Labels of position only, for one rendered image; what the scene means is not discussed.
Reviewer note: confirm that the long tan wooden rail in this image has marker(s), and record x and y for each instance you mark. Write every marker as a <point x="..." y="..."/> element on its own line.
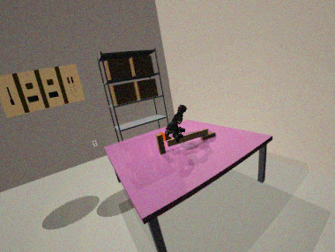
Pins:
<point x="187" y="137"/>

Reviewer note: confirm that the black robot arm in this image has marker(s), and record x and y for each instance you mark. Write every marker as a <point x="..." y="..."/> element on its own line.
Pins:
<point x="177" y="118"/>

